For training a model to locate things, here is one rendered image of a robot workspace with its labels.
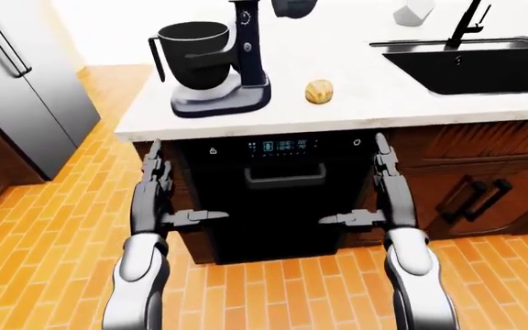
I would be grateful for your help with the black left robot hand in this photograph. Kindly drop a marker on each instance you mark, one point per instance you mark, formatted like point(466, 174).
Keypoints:
point(150, 199)

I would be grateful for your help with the black dishwasher with display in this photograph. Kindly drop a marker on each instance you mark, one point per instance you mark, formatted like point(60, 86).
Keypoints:
point(268, 192)

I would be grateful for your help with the black sink faucet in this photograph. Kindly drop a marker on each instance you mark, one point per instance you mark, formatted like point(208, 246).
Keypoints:
point(465, 22)

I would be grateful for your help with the black kitchen sink basin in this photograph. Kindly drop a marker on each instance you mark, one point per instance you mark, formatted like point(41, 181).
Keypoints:
point(470, 67)

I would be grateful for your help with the white faceted container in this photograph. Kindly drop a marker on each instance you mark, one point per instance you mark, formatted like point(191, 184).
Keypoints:
point(413, 11)

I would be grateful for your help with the black stand mixer bowl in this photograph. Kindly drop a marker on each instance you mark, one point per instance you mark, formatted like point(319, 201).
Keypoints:
point(193, 56)

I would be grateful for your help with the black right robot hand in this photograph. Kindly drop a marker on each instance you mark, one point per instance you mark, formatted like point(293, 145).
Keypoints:
point(394, 199)

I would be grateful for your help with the dark navy stand mixer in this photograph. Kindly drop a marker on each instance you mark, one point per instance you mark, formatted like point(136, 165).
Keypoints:
point(245, 68)

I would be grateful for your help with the stainless steel refrigerator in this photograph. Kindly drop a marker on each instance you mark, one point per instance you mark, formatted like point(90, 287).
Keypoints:
point(21, 86)

